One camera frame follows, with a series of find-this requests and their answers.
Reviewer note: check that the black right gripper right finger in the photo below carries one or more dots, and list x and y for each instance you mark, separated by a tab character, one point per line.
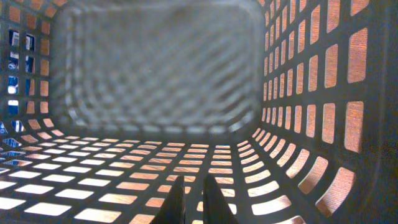
215	208

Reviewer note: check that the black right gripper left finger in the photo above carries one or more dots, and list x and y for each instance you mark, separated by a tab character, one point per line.
172	210

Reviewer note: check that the grey plastic basket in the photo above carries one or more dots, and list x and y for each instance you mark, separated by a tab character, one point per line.
290	105

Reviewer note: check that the Kleenex tissue multipack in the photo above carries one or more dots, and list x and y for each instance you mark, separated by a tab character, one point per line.
13	82

